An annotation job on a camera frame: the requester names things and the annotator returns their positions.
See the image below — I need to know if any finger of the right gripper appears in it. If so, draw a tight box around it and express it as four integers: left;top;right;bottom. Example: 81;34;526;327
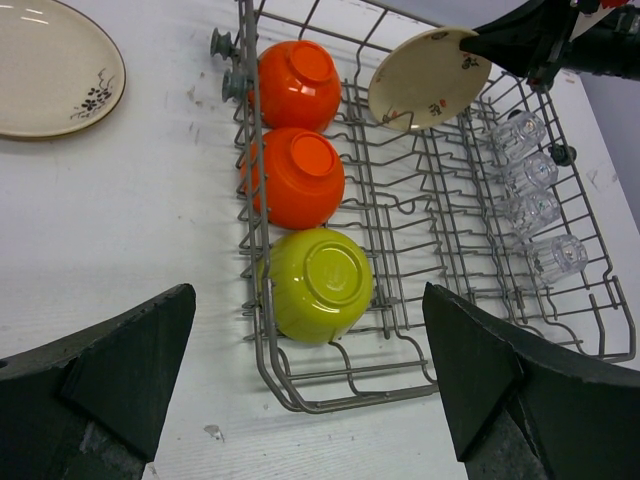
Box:
459;1;554;75

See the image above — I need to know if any lime green bowl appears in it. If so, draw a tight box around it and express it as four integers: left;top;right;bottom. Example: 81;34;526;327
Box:
257;228;373;344

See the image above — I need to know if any cream plate with flower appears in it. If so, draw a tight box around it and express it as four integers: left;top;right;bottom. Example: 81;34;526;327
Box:
1;1;127;140

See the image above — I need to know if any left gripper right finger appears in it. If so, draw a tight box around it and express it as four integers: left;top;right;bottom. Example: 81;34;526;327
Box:
422;284;639;479

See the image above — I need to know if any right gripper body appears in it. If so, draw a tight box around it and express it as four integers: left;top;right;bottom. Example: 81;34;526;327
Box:
529;0;640;91

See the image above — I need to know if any nearest clear glass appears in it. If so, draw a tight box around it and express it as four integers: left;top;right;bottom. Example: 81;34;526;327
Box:
525;234;589;286

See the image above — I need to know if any grey wire dish rack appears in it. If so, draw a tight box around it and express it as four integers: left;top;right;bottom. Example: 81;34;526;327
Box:
211;1;639;414

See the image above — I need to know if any small cream plate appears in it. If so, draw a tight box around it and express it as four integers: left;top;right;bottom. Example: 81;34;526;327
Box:
368;27;492;132

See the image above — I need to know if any farthest clear glass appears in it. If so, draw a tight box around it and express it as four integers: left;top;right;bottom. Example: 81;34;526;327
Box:
489;110;546;161

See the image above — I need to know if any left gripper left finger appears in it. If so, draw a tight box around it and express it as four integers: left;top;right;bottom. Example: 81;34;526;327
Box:
1;284;196;479

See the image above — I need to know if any orange bowl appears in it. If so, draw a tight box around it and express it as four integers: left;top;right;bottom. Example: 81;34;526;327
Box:
263;127;345;230
249;40;341;133

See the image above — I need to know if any clear glass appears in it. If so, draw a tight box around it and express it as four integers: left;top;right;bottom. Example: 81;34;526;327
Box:
489;110;546;161
501;152;559;196
502;190;561;238
525;234;589;286

